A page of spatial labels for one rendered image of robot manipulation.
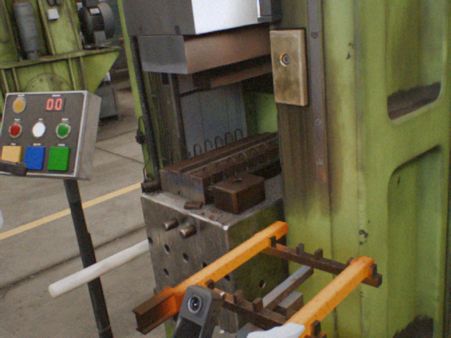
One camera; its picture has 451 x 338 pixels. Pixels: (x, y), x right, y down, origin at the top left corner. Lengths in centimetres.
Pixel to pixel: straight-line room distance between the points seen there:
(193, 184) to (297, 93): 40
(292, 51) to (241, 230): 45
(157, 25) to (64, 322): 177
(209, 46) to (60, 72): 490
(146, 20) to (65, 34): 486
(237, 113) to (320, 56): 66
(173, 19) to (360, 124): 51
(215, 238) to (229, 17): 55
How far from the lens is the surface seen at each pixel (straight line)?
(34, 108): 183
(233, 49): 139
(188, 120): 164
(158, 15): 135
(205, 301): 66
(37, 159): 176
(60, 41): 620
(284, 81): 122
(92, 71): 654
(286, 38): 120
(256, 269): 138
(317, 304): 93
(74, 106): 172
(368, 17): 114
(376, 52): 117
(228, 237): 127
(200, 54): 131
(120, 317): 266
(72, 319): 275
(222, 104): 173
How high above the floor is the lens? 146
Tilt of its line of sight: 20 degrees down
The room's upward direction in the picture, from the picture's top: 7 degrees counter-clockwise
